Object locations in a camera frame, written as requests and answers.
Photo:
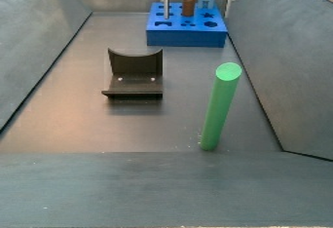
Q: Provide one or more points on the blue shape-sorting board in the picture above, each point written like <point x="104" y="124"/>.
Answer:
<point x="204" y="30"/>

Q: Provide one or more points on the brown cylinder peg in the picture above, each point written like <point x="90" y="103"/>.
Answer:
<point x="188" y="8"/>

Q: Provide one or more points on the green oval rod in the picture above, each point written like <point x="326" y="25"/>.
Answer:
<point x="227" y="78"/>

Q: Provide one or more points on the black curved holder bracket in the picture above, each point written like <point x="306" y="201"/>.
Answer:
<point x="137" y="74"/>

